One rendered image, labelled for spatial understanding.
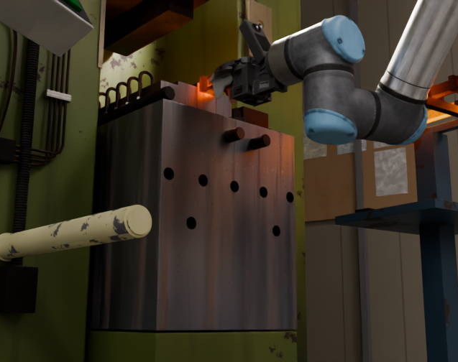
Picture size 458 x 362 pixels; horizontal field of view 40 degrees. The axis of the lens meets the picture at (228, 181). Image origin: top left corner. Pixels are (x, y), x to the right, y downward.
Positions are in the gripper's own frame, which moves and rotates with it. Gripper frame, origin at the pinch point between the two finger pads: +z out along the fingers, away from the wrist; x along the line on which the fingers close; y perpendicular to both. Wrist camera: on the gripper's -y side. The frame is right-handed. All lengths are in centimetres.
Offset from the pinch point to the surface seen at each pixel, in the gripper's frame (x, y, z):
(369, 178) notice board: 249, -39, 137
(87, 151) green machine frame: -20.9, 16.6, 16.9
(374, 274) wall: 251, 23, 138
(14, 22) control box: -50, 7, -12
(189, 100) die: -4.8, 4.7, 3.0
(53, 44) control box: -42.1, 7.3, -8.7
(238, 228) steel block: 4.1, 32.4, -3.2
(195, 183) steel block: -7.6, 24.5, -3.1
